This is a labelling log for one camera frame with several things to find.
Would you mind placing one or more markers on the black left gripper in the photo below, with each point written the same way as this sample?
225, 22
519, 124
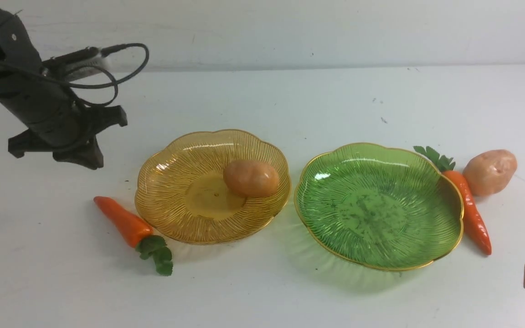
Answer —
55, 123

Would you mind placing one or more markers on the toy potato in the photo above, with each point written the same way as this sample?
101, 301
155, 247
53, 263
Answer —
251, 178
490, 172

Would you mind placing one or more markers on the right toy carrot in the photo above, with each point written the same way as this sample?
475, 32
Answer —
474, 226

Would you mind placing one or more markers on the toy carrot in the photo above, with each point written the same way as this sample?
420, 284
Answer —
138, 234
474, 226

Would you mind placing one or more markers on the left toy carrot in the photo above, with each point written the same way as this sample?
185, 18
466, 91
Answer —
138, 234

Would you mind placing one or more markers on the amber ribbed plastic plate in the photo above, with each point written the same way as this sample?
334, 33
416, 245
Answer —
182, 194

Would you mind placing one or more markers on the green ribbed plastic plate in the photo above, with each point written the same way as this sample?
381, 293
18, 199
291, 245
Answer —
388, 209

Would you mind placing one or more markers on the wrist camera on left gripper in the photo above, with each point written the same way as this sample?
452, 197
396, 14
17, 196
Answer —
76, 65

